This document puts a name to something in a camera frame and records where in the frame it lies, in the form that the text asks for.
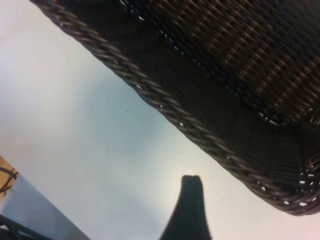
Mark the dark brown woven basket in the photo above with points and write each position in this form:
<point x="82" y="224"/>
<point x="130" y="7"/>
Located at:
<point x="225" y="62"/>

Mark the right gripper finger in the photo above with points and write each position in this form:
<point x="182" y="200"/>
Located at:
<point x="191" y="212"/>

